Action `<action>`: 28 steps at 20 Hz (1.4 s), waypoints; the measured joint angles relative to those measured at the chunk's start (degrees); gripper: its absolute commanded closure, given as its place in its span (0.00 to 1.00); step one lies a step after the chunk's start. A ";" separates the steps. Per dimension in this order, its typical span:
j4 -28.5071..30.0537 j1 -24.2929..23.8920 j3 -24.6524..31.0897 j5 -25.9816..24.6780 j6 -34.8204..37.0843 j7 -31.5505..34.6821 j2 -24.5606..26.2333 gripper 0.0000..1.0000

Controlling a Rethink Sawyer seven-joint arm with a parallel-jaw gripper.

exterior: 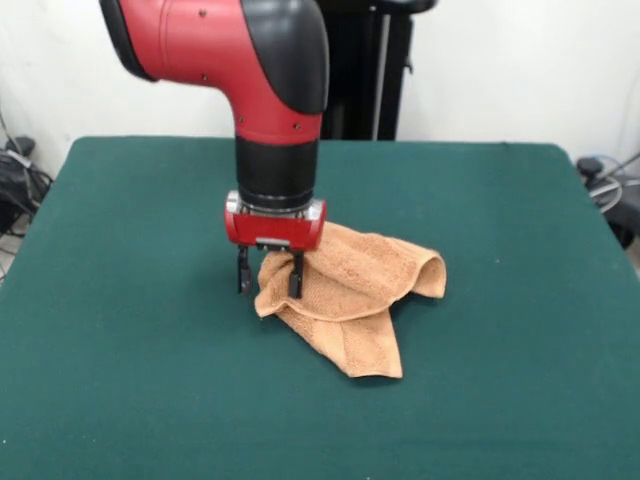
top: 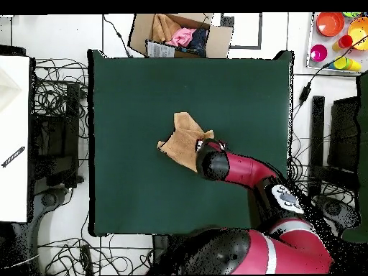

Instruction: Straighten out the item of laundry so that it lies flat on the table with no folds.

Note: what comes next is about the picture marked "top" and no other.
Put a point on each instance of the black equipment rack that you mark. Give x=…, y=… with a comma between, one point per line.
x=54, y=161

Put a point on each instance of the yellow plastic bowl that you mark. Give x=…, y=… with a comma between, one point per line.
x=359, y=34

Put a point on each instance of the red plastic cup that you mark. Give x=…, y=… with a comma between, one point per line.
x=345, y=41

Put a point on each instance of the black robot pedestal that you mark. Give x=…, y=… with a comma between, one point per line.
x=159, y=247

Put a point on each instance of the dark blue jeans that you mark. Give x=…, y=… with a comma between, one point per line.
x=199, y=40

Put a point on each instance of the white tray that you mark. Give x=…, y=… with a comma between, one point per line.
x=330, y=41

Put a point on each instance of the magenta plastic bowl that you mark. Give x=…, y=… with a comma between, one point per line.
x=318, y=53

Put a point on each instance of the black upright bar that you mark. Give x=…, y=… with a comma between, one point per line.
x=317, y=143

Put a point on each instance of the black printed strip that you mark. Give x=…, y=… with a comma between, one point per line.
x=13, y=157

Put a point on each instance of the pink garment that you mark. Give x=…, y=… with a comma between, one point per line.
x=181, y=37

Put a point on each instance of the tan cloth bundle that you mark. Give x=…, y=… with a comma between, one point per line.
x=164, y=27

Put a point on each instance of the brown cardboard box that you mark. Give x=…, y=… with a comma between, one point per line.
x=221, y=40

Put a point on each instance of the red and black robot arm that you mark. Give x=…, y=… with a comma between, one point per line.
x=244, y=169

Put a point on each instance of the tan terry towel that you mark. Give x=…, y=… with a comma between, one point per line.
x=181, y=146

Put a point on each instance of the black power strip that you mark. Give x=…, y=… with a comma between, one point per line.
x=86, y=258

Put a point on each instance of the yellow plastic cup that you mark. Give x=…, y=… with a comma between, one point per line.
x=342, y=63

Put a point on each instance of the grey stand leg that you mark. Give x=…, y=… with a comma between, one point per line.
x=335, y=208
x=49, y=199

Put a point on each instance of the white table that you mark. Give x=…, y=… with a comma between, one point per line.
x=14, y=187

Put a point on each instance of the black case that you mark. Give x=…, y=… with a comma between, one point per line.
x=343, y=138

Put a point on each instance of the white shipping label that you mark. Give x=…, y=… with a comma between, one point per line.
x=159, y=50

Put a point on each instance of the orange plastic bowl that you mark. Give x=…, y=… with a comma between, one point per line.
x=330, y=24

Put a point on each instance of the green plastic bowl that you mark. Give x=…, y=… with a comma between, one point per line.
x=351, y=14

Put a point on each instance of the dark green table cloth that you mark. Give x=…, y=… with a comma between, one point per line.
x=362, y=172
x=143, y=100

